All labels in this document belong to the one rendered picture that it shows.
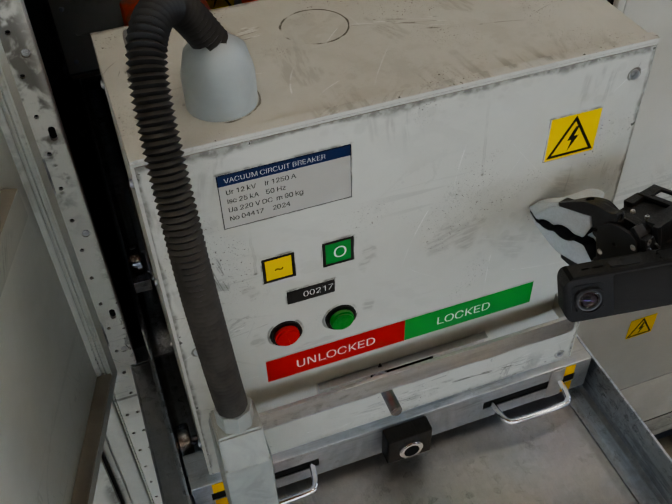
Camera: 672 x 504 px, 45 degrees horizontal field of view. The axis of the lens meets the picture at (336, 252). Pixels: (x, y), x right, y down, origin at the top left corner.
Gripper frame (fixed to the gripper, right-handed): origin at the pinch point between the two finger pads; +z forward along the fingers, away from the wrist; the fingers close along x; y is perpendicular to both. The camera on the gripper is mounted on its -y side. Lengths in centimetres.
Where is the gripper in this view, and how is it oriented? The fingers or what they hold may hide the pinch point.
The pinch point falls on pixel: (535, 216)
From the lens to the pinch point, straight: 85.5
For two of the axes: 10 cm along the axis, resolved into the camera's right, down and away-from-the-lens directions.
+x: -1.7, -8.3, -5.2
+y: 8.2, -4.2, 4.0
